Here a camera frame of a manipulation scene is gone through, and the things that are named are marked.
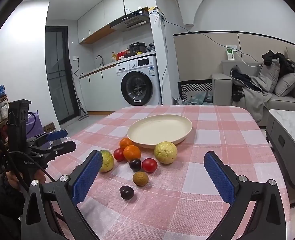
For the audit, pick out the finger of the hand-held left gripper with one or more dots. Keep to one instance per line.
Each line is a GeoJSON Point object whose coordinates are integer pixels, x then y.
{"type": "Point", "coordinates": [57, 135]}
{"type": "Point", "coordinates": [65, 146]}

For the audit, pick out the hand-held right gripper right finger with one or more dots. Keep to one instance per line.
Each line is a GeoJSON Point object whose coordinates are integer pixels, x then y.
{"type": "Point", "coordinates": [220, 177]}

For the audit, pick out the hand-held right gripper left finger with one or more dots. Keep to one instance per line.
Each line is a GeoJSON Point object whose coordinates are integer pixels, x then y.
{"type": "Point", "coordinates": [87, 175]}

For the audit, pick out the green-yellow guava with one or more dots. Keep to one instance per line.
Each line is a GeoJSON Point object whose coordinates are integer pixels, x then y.
{"type": "Point", "coordinates": [108, 161]}

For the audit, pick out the red tomato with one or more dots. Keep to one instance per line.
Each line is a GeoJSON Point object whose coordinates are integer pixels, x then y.
{"type": "Point", "coordinates": [149, 165]}
{"type": "Point", "coordinates": [118, 154]}

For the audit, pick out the dark grape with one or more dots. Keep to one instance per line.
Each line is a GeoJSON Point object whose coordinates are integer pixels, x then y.
{"type": "Point", "coordinates": [135, 164]}
{"type": "Point", "coordinates": [126, 192]}

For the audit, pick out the brown longan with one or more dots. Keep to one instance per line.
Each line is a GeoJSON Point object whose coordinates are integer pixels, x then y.
{"type": "Point", "coordinates": [140, 178]}

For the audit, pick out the yellow guava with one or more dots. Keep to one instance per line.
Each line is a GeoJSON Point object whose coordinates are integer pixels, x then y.
{"type": "Point", "coordinates": [165, 152]}

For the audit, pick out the cream round plate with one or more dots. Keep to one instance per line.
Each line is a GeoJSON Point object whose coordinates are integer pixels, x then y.
{"type": "Point", "coordinates": [160, 130]}

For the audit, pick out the person's left hand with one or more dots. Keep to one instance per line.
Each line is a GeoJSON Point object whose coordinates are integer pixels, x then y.
{"type": "Point", "coordinates": [11, 180]}

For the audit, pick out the purple bag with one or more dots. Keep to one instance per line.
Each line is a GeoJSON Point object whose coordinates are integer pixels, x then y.
{"type": "Point", "coordinates": [36, 125]}

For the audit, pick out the floor mop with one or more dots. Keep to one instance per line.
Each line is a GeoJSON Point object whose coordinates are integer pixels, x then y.
{"type": "Point", "coordinates": [80, 105]}

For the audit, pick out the pink checked tablecloth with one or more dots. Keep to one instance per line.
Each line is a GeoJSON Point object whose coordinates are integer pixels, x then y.
{"type": "Point", "coordinates": [187, 205]}

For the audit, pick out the dark grape on table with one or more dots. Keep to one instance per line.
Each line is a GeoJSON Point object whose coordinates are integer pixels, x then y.
{"type": "Point", "coordinates": [135, 164]}

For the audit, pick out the orange tangerine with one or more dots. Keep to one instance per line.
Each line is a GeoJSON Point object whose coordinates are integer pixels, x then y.
{"type": "Point", "coordinates": [125, 143]}
{"type": "Point", "coordinates": [132, 153]}

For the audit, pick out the dark glass door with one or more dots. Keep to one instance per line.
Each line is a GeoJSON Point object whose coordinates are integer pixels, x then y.
{"type": "Point", "coordinates": [58, 75]}

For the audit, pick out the white kitchen counter cabinet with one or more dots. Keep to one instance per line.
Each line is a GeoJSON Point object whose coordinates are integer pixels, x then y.
{"type": "Point", "coordinates": [100, 90]}

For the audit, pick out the teal cloth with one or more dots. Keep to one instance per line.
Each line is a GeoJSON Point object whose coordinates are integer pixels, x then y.
{"type": "Point", "coordinates": [200, 98]}

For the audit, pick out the grey blanket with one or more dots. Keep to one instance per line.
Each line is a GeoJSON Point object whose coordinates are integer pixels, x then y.
{"type": "Point", "coordinates": [252, 100]}

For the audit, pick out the marble top coffee table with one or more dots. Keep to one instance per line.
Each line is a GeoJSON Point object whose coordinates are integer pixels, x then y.
{"type": "Point", "coordinates": [287, 125]}

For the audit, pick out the chrome kitchen faucet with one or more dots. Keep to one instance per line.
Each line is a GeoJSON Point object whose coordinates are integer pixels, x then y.
{"type": "Point", "coordinates": [100, 60]}

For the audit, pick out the grey sofa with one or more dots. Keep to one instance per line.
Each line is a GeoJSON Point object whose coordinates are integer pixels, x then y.
{"type": "Point", "coordinates": [222, 87]}

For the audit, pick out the zigzag patterned basket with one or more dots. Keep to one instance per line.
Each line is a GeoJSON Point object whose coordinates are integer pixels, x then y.
{"type": "Point", "coordinates": [195, 87]}

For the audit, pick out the yellow bottle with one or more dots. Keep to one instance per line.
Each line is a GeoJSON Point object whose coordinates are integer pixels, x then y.
{"type": "Point", "coordinates": [113, 57]}

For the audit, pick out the white washing machine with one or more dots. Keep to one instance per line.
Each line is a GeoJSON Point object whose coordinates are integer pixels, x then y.
{"type": "Point", "coordinates": [140, 85]}

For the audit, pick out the black jacket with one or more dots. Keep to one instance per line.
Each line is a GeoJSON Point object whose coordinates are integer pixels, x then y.
{"type": "Point", "coordinates": [240, 77]}

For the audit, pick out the red box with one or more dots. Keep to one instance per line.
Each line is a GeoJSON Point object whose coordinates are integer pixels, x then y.
{"type": "Point", "coordinates": [122, 55]}

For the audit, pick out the small grey pillow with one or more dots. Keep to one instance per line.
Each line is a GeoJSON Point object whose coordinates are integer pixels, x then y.
{"type": "Point", "coordinates": [286, 85]}

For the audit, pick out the large grey pillow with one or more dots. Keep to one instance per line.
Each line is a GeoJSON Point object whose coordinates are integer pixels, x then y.
{"type": "Point", "coordinates": [270, 75]}

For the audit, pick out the black rice cooker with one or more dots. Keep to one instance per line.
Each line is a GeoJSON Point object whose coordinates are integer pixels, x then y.
{"type": "Point", "coordinates": [137, 48]}

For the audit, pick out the grey bag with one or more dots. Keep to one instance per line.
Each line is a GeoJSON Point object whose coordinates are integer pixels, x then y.
{"type": "Point", "coordinates": [151, 48]}

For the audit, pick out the black clothes pile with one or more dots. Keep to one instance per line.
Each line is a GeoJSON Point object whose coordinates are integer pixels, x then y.
{"type": "Point", "coordinates": [283, 62]}

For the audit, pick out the black range hood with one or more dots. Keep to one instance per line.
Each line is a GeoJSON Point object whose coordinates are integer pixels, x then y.
{"type": "Point", "coordinates": [130, 21]}

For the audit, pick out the white wall device green label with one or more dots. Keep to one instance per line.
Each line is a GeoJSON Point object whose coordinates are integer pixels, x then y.
{"type": "Point", "coordinates": [230, 52]}

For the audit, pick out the white wall cabinets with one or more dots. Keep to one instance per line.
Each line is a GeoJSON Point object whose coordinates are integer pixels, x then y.
{"type": "Point", "coordinates": [100, 15]}

